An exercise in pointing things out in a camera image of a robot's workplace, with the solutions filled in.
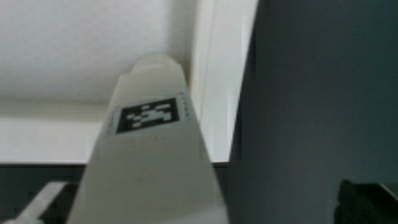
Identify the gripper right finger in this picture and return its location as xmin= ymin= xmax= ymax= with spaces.
xmin=334 ymin=180 xmax=398 ymax=224

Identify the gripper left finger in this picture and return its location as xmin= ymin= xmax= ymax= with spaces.
xmin=11 ymin=181 xmax=78 ymax=224

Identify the white desk leg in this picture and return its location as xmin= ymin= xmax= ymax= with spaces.
xmin=68 ymin=53 xmax=229 ymax=224

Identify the white desk tabletop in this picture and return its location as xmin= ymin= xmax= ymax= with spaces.
xmin=0 ymin=0 xmax=260 ymax=164

